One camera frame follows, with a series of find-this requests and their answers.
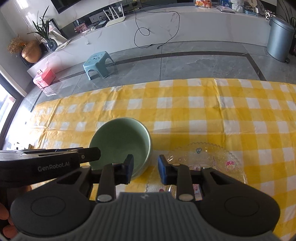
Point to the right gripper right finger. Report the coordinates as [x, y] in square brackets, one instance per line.
[179, 175]

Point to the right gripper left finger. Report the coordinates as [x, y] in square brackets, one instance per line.
[113, 175]

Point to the clear glass plate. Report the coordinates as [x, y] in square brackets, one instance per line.
[196, 156]

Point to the green ceramic bowl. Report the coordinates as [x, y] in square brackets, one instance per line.
[120, 137]

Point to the person hand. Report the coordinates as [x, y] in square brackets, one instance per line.
[8, 230]

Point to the pink storage box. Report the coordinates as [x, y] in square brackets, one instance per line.
[44, 78]

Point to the yellow checkered tablecloth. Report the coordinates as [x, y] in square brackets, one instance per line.
[254, 120]

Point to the light blue plastic stool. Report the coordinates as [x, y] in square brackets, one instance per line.
[97, 63]

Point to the gold vase with dried flowers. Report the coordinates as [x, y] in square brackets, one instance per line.
[30, 51]

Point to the green plant in blue vase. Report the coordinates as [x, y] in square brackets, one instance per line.
[42, 27]

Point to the white wifi router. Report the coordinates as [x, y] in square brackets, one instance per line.
[114, 16]

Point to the white tv cabinet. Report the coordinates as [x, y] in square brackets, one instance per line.
[178, 24]

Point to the black television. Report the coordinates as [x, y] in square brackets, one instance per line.
[62, 5]

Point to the grey metal trash bin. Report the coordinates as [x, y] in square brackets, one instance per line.
[280, 39]

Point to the blue snack bag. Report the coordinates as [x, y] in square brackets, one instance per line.
[203, 3]

